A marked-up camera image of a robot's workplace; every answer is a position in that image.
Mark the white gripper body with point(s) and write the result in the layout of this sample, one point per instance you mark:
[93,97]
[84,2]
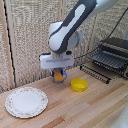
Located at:
[57,61]

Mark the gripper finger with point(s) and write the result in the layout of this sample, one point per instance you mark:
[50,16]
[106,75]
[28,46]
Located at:
[63,70]
[53,71]

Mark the orange bread slice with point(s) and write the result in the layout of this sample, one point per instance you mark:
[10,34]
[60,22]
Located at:
[58,76]

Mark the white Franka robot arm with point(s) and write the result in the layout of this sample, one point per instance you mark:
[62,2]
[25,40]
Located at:
[71,25]

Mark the blue plastic cup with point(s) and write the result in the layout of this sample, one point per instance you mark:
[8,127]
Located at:
[64,77]

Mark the yellow plastic bowl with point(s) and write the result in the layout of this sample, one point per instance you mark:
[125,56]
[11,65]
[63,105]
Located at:
[79,85]

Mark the woven folding screen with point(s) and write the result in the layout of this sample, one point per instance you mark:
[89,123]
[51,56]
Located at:
[31,36]

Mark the white floral rim plate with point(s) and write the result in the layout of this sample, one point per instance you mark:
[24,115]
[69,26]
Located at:
[26,102]

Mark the ribbed metal baking tray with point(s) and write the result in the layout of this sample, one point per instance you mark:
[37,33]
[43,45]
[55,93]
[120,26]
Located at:
[108,60]

